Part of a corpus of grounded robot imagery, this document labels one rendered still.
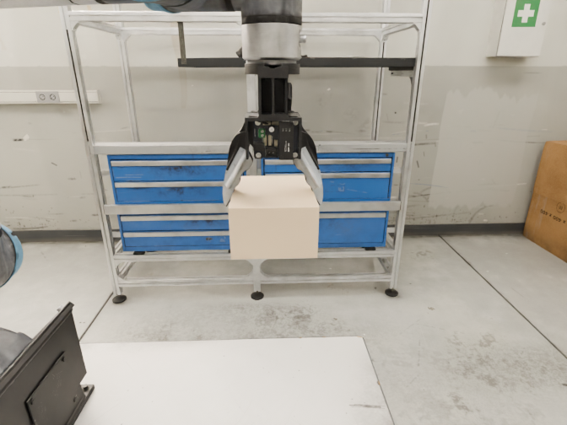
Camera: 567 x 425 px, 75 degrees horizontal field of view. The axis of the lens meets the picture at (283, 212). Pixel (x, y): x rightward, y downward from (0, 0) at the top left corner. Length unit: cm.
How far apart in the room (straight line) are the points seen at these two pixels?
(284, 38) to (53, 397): 65
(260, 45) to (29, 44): 280
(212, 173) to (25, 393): 151
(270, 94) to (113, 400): 64
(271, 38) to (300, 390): 63
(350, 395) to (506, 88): 280
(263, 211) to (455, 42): 270
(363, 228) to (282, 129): 174
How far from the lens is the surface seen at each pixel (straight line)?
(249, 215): 49
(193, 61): 196
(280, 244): 51
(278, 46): 48
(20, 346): 72
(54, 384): 76
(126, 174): 213
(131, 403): 84
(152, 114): 292
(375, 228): 219
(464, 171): 327
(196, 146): 198
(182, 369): 87
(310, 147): 54
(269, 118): 47
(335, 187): 205
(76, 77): 211
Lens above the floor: 129
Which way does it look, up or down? 21 degrees down
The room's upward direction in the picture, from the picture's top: straight up
